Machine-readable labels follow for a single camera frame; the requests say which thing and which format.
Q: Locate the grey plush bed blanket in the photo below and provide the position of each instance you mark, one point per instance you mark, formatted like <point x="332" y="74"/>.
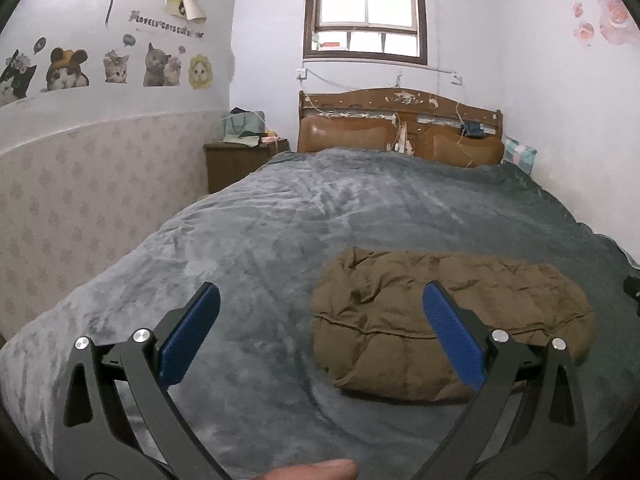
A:
<point x="254" y="395"/>

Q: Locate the hat cat wall sticker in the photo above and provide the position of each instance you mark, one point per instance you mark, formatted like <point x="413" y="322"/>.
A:
<point x="65" y="71"/>

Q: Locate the brown wooden headboard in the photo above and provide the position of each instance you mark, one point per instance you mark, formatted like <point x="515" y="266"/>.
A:
<point x="411" y="122"/>

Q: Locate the plaid pillow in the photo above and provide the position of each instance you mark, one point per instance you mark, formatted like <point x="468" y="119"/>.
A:
<point x="519" y="154"/>

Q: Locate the peeling poster on wall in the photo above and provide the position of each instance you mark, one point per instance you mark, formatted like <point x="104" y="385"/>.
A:
<point x="187" y="9"/>

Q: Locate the grey cats wall sticker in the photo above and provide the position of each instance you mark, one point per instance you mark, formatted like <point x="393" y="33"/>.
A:
<point x="161" y="68"/>

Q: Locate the pink rose wall sticker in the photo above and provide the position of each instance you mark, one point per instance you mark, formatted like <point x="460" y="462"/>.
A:
<point x="606" y="19"/>

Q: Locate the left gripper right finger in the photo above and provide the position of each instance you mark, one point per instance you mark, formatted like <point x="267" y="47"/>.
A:
<point x="526" y="418"/>

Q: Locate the small kitten wall sticker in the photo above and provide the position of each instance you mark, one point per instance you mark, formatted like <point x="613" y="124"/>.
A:
<point x="115" y="67"/>

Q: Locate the person's left hand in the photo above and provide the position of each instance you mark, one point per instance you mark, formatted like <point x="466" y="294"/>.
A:
<point x="341" y="469"/>

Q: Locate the brown puffer jacket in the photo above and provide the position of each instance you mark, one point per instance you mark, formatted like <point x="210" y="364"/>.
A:
<point x="371" y="335"/>

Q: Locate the green bag on nightstand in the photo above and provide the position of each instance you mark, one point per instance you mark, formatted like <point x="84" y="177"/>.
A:
<point x="244" y="127"/>

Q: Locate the yellow flower cat sticker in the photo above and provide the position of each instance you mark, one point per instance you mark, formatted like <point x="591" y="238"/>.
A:
<point x="200" y="72"/>

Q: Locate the dark wooden nightstand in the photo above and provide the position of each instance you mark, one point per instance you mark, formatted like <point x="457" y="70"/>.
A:
<point x="227" y="163"/>

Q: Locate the wooden framed window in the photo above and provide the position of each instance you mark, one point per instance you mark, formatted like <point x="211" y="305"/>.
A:
<point x="366" y="30"/>

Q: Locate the black white cat sticker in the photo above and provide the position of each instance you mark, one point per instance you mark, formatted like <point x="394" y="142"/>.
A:
<point x="16" y="78"/>

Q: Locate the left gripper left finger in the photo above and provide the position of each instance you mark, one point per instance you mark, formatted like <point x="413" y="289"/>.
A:
<point x="93" y="437"/>

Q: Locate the black device on headboard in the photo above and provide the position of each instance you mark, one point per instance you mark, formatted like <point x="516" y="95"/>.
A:
<point x="472" y="130"/>

